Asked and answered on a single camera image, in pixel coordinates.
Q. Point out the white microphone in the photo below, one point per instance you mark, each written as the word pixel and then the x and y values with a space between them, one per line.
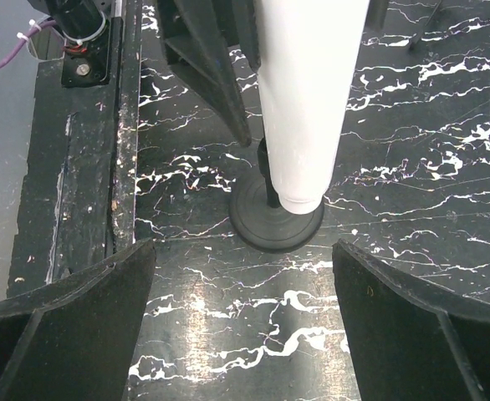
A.
pixel 308 52

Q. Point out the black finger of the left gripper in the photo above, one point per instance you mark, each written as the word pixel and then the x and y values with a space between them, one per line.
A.
pixel 195 38

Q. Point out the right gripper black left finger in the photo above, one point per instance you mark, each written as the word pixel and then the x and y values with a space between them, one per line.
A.
pixel 74 338

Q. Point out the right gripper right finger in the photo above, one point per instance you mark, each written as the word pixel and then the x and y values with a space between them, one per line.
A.
pixel 410 339

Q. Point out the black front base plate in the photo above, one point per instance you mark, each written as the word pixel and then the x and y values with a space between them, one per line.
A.
pixel 76 208

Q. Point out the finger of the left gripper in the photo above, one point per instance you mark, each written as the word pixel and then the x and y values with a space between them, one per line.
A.
pixel 244 13

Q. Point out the small black tripod stand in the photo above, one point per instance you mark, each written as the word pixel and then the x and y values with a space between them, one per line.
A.
pixel 423 28

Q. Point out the black mic stand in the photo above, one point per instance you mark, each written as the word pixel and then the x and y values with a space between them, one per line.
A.
pixel 257 215

